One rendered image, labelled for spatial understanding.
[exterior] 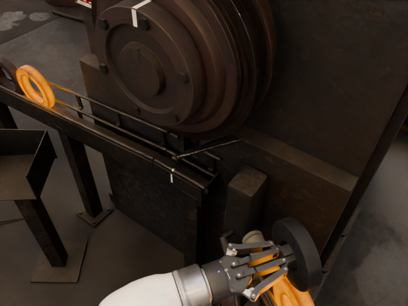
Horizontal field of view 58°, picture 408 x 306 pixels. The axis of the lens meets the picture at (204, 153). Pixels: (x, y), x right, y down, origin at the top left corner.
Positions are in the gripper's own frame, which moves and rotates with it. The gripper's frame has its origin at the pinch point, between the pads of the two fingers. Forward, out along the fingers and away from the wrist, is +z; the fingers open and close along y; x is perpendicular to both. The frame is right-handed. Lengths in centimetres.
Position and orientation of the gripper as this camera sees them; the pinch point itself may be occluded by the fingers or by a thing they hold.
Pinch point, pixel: (296, 251)
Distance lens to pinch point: 83.2
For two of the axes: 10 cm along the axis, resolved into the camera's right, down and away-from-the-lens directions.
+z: 9.4, -2.7, 2.2
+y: 3.5, 6.8, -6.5
